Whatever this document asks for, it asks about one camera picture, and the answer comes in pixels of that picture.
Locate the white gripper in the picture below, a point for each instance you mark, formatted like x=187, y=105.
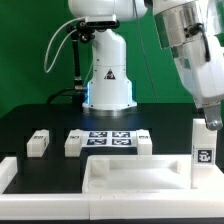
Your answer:
x=204, y=80

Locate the white desk top tray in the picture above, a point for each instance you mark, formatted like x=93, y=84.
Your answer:
x=147, y=173

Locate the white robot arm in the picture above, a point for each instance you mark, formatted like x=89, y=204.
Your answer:
x=189, y=28

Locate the white front fence bar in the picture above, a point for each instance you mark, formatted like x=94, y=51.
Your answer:
x=125, y=206

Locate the fiducial marker sheet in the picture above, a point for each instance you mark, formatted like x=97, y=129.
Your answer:
x=109, y=139

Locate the white left fence block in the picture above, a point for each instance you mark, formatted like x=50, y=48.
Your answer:
x=8, y=170

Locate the black camera pole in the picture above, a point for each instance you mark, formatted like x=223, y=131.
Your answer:
x=80, y=90

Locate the black camera on pole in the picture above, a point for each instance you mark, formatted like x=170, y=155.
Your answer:
x=85, y=28

